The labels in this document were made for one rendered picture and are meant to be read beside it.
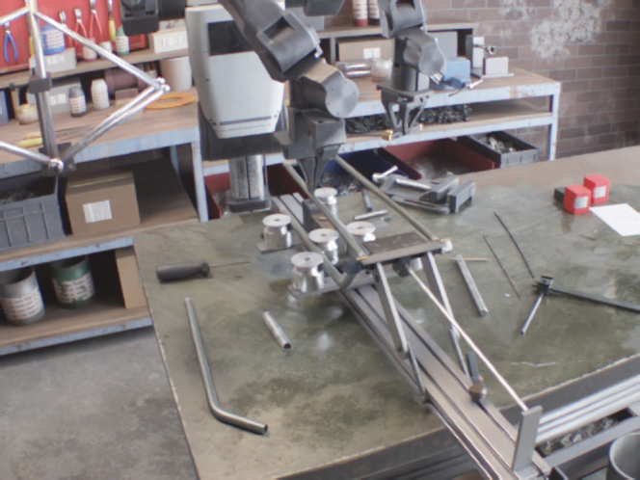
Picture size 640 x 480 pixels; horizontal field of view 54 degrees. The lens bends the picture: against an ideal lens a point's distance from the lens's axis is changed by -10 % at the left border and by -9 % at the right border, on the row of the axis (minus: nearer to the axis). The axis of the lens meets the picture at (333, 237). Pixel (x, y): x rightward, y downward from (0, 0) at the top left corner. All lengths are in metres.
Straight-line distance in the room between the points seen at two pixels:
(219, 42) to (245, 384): 0.85
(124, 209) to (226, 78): 1.06
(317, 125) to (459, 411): 0.43
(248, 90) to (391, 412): 0.92
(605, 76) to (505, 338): 3.43
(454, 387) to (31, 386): 1.97
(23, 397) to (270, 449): 1.81
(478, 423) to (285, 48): 0.58
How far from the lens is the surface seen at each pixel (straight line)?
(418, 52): 1.26
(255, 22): 1.00
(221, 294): 1.18
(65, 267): 2.71
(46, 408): 2.49
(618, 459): 1.96
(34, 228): 2.54
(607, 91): 4.40
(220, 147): 1.63
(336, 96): 0.97
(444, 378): 0.91
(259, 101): 1.60
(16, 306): 2.73
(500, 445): 0.82
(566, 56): 4.11
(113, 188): 2.49
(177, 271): 1.23
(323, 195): 1.42
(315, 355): 1.01
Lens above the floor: 1.47
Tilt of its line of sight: 26 degrees down
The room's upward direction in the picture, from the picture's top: 2 degrees counter-clockwise
